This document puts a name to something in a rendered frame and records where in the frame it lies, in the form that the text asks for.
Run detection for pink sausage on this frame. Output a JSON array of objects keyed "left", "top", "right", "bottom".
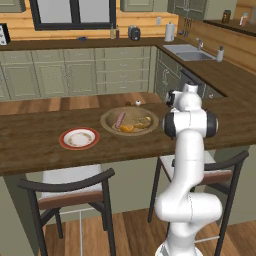
[{"left": 114, "top": 111, "right": 127, "bottom": 130}]

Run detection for brown bun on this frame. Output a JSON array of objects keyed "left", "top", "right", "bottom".
[{"left": 134, "top": 115, "right": 152, "bottom": 130}]

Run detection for round wooden bowl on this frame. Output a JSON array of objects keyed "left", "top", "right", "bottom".
[{"left": 99, "top": 105, "right": 160, "bottom": 137}]

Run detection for red rimmed white plate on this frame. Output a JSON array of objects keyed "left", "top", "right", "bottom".
[{"left": 58, "top": 126, "right": 101, "bottom": 151}]

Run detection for orange croissant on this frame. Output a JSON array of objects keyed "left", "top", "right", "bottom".
[{"left": 119, "top": 123, "right": 136, "bottom": 134}]

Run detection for green side cupboard run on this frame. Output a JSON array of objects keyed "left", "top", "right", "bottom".
[{"left": 154, "top": 49, "right": 183, "bottom": 101}]

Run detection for green base cupboard run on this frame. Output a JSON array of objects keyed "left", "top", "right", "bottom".
[{"left": 0, "top": 46, "right": 158, "bottom": 102}]

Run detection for dark dishwasher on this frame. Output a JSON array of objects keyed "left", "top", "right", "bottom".
[{"left": 179, "top": 67, "right": 207, "bottom": 98}]

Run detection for dark stool with white seat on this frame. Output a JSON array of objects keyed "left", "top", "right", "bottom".
[
  {"left": 147, "top": 149, "right": 250, "bottom": 256},
  {"left": 17, "top": 164, "right": 118, "bottom": 256}
]

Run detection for steel sink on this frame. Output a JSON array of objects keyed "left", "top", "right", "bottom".
[{"left": 162, "top": 43, "right": 217, "bottom": 62}]

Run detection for white paper towel roll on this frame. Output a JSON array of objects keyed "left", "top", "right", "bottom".
[{"left": 163, "top": 21, "right": 177, "bottom": 43}]

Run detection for steel tap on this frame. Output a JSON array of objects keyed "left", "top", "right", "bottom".
[{"left": 195, "top": 37, "right": 205, "bottom": 51}]

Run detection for hanging kitchen tools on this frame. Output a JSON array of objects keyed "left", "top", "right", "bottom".
[{"left": 177, "top": 16, "right": 195, "bottom": 38}]

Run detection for white soap dispenser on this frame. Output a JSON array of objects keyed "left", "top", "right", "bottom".
[{"left": 216, "top": 45, "right": 225, "bottom": 63}]

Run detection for black framed window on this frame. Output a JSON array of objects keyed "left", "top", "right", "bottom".
[{"left": 29, "top": 0, "right": 117, "bottom": 32}]

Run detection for tall green cupboard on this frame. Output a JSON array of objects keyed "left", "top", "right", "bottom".
[{"left": 167, "top": 0, "right": 208, "bottom": 22}]

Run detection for dark wooden shelf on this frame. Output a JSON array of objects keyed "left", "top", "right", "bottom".
[{"left": 203, "top": 18, "right": 256, "bottom": 38}]

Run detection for dark brown jar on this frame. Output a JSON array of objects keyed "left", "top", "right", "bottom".
[{"left": 221, "top": 9, "right": 232, "bottom": 25}]

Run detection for white countertop appliance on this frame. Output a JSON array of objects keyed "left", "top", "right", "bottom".
[{"left": 0, "top": 23, "right": 12, "bottom": 46}]

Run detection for pale jar with red label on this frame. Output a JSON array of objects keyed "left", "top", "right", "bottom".
[{"left": 239, "top": 12, "right": 250, "bottom": 27}]

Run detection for green wall cupboard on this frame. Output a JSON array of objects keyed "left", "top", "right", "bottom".
[
  {"left": 0, "top": 0, "right": 27, "bottom": 14},
  {"left": 119, "top": 0, "right": 169, "bottom": 13}
]

